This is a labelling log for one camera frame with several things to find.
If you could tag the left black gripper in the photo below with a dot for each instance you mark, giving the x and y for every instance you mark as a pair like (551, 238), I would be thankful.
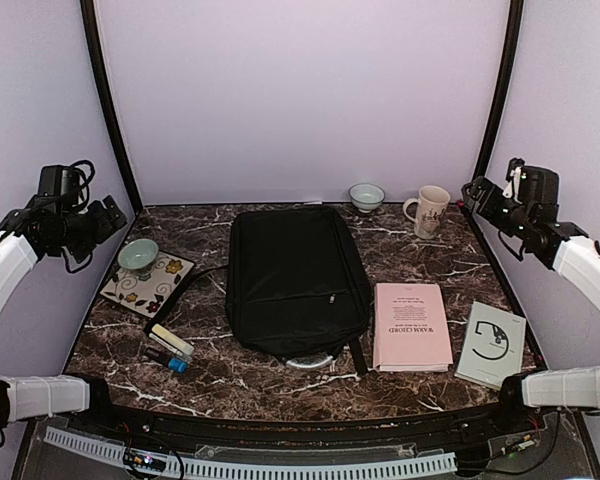
(105, 227)

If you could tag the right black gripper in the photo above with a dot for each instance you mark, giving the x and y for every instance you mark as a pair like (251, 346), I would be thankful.
(482, 184)

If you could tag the pink book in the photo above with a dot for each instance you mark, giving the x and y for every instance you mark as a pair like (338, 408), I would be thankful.
(411, 333)

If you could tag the grey white booklet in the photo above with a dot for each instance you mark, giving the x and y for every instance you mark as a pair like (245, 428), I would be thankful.
(493, 346)

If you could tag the black student backpack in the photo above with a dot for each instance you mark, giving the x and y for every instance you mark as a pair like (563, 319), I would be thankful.
(296, 285)

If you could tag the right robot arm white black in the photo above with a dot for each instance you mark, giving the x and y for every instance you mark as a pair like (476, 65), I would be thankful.
(556, 271)

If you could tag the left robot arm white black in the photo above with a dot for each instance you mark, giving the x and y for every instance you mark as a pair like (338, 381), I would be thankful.
(60, 221)

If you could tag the celadon green bowl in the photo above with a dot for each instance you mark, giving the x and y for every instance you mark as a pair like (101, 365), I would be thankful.
(138, 256)

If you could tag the cream mug with print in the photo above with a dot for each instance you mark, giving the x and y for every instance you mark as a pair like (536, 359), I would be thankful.
(426, 210)

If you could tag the floral square coaster mat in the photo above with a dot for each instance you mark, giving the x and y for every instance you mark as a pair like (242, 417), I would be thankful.
(145, 293)

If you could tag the small white blue bowl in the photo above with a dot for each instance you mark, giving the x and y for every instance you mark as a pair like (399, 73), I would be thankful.
(366, 197)

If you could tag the cream eraser in case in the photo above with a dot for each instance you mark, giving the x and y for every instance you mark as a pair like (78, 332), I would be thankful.
(167, 337)

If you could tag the black blue marker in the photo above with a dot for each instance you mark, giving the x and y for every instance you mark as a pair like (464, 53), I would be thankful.
(171, 362)

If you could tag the small circuit board left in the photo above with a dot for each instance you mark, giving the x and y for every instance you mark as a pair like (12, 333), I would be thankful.
(140, 462)

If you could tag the small circuit board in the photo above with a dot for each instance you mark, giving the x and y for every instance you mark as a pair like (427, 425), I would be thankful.
(518, 445)
(140, 462)

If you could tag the small circuit board right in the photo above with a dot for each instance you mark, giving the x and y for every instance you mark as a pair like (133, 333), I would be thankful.
(518, 445)

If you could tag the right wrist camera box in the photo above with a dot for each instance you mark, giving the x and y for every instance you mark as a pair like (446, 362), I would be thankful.
(538, 185)

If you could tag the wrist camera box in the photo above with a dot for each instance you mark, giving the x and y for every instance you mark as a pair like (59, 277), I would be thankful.
(538, 185)
(59, 181)

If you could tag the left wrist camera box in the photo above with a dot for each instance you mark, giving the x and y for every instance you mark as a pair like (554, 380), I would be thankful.
(59, 181)

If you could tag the right black frame post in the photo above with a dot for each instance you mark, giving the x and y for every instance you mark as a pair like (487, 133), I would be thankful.
(501, 87)

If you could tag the black frame post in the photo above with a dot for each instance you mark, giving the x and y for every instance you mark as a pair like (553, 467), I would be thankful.
(501, 87)
(106, 100)

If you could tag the left black frame post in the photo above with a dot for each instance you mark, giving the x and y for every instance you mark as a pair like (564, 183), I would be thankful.
(106, 100)

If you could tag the black front rail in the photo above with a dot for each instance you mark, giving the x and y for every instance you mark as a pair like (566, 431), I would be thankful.
(327, 409)

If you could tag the white slotted cable duct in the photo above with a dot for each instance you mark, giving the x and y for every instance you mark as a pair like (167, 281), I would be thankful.
(228, 463)

